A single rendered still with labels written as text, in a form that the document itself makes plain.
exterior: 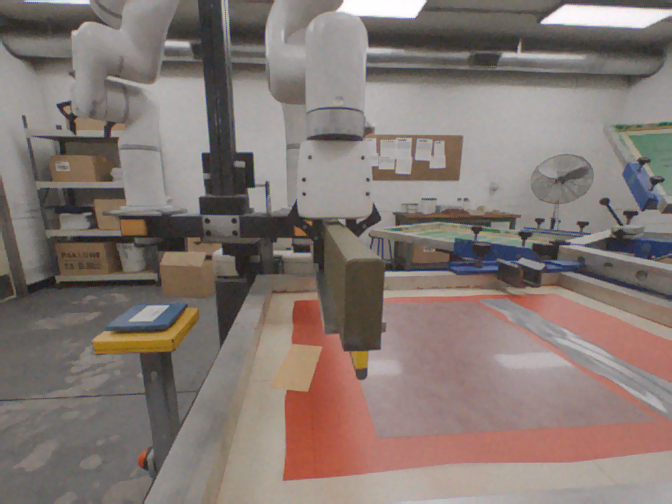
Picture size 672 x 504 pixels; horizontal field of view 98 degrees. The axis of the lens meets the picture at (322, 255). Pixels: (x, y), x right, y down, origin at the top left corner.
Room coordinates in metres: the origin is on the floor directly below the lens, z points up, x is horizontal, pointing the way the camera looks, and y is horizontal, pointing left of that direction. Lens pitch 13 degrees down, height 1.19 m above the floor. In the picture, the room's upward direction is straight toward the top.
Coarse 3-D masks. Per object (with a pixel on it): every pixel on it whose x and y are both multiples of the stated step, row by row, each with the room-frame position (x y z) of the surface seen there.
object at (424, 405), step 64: (320, 384) 0.32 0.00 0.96; (384, 384) 0.32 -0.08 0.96; (448, 384) 0.32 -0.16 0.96; (512, 384) 0.32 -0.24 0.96; (576, 384) 0.32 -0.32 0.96; (320, 448) 0.23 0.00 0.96; (384, 448) 0.23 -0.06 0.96; (448, 448) 0.23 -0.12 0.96; (512, 448) 0.23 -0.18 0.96; (576, 448) 0.23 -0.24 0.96; (640, 448) 0.23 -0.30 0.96
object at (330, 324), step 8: (312, 248) 0.54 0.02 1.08; (312, 256) 0.48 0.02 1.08; (320, 272) 0.39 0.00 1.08; (320, 280) 0.35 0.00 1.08; (320, 288) 0.32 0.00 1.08; (328, 288) 0.32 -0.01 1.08; (320, 296) 0.30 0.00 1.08; (328, 296) 0.30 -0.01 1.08; (320, 304) 0.28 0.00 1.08; (328, 304) 0.28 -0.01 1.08; (320, 312) 0.28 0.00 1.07; (328, 312) 0.26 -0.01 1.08; (328, 320) 0.24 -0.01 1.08; (336, 320) 0.24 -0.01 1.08; (384, 320) 0.24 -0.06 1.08; (328, 328) 0.23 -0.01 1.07; (336, 328) 0.23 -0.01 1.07; (384, 328) 0.24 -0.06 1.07
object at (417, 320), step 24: (312, 312) 0.54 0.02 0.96; (384, 312) 0.54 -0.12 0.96; (408, 312) 0.54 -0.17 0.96; (432, 312) 0.54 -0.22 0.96; (456, 312) 0.54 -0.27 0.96; (480, 312) 0.54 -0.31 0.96; (552, 312) 0.54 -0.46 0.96; (576, 312) 0.54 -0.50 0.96; (600, 312) 0.54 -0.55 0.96; (312, 336) 0.44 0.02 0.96; (336, 336) 0.44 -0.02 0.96; (384, 336) 0.44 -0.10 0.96; (408, 336) 0.44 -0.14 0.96; (432, 336) 0.44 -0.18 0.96; (456, 336) 0.44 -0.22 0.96; (480, 336) 0.44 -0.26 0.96; (504, 336) 0.44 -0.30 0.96; (528, 336) 0.44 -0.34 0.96; (600, 336) 0.44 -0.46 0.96; (624, 336) 0.44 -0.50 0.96
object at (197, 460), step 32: (256, 288) 0.58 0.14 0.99; (288, 288) 0.65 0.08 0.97; (384, 288) 0.67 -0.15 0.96; (416, 288) 0.68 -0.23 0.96; (448, 288) 0.68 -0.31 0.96; (576, 288) 0.65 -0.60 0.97; (608, 288) 0.59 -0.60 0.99; (256, 320) 0.43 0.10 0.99; (224, 352) 0.34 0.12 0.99; (224, 384) 0.27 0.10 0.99; (192, 416) 0.23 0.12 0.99; (224, 416) 0.23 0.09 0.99; (192, 448) 0.19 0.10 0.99; (224, 448) 0.21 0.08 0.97; (160, 480) 0.17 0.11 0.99; (192, 480) 0.17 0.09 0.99
